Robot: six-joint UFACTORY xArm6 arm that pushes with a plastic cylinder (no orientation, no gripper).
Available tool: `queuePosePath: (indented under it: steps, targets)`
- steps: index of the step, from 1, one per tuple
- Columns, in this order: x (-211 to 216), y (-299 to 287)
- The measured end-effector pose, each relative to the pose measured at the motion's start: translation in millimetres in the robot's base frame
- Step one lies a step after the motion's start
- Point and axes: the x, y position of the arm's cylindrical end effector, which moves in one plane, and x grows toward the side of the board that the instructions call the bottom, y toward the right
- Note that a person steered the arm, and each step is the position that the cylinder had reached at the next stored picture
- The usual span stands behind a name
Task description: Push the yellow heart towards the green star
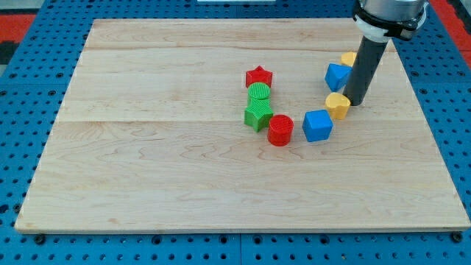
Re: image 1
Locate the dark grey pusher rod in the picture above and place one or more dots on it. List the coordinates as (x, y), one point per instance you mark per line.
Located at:
(363, 70)

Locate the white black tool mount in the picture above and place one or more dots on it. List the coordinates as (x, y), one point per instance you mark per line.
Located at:
(380, 21)

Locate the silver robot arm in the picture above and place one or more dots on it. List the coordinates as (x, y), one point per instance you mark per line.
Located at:
(380, 21)

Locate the red star block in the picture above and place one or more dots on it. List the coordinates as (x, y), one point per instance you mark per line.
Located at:
(258, 74)

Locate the green star block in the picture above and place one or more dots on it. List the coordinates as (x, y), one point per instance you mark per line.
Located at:
(258, 113)

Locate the yellow block behind rod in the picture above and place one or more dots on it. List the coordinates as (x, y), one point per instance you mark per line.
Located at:
(348, 58)

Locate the blue triangular block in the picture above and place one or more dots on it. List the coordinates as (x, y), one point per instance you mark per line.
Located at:
(337, 76)

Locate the blue cube block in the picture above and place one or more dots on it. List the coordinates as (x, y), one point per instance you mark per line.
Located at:
(317, 125)

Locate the green cylinder block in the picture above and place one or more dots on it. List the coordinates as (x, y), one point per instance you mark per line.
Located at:
(259, 90)

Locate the red cylinder block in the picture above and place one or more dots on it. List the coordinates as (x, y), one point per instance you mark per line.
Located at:
(280, 130)

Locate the wooden board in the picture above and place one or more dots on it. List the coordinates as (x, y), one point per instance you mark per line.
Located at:
(150, 138)

